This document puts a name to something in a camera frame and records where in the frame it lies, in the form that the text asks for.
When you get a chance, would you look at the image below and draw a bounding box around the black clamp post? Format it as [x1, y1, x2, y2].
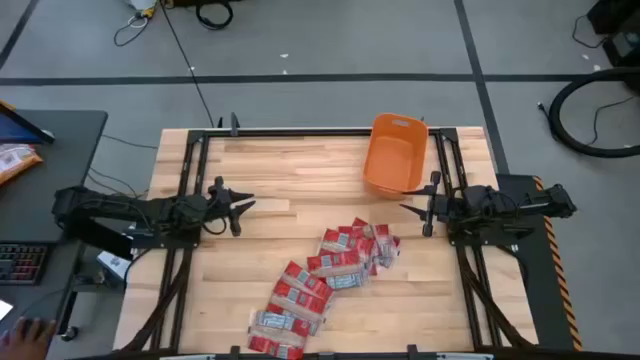
[216, 112, 242, 138]

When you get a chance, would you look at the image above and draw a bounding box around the black flat panel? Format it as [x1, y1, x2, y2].
[67, 219, 135, 261]

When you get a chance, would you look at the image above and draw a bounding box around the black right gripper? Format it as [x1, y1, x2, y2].
[398, 171, 474, 238]

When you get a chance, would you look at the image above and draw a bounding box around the black backlit keyboard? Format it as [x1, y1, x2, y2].
[0, 243, 50, 287]

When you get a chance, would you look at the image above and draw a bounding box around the black platform with hazard stripes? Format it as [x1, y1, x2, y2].
[494, 173, 584, 352]

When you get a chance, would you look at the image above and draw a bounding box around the black cable under table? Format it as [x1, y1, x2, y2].
[101, 133, 160, 151]

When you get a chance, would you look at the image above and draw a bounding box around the black desk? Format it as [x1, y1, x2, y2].
[0, 109, 109, 360]

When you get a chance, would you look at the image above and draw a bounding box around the coiled black cable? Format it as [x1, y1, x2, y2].
[194, 0, 235, 31]

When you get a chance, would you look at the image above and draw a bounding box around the thin looped cable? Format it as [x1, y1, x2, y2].
[113, 12, 151, 48]

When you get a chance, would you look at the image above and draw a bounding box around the black equipment case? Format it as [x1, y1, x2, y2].
[587, 0, 640, 35]
[602, 29, 640, 69]

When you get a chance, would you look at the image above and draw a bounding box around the large black hose ring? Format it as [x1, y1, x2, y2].
[548, 67, 640, 160]

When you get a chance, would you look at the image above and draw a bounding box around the white box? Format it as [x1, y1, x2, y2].
[96, 250, 133, 282]

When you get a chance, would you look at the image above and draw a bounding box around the long black floor cable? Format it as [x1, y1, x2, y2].
[158, 0, 217, 129]

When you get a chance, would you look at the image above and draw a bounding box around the orange snack bag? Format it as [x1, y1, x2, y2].
[0, 143, 44, 186]

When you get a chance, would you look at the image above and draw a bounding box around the thin black floor cable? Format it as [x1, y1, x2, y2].
[591, 94, 640, 147]
[571, 13, 609, 50]

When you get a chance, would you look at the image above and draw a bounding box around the person's hand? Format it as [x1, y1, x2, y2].
[0, 316, 58, 360]

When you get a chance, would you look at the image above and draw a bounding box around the white and yellow bundle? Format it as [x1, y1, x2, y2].
[123, 0, 160, 19]

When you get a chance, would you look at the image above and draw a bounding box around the orange plastic basket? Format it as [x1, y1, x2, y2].
[362, 112, 430, 200]

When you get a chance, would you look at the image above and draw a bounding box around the open laptop screen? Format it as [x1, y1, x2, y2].
[0, 99, 56, 146]

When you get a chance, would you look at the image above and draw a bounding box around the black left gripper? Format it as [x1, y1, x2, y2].
[173, 175, 257, 237]

